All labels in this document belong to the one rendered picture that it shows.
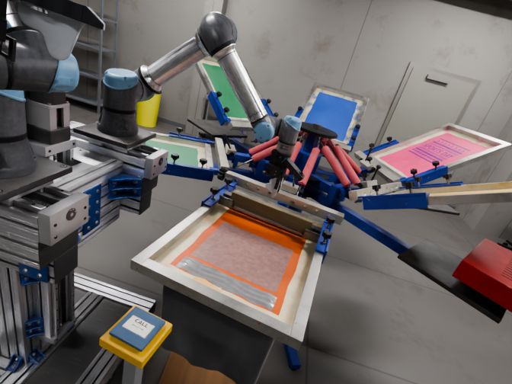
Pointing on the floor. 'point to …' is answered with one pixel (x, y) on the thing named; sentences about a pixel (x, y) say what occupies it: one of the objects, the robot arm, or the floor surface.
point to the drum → (148, 111)
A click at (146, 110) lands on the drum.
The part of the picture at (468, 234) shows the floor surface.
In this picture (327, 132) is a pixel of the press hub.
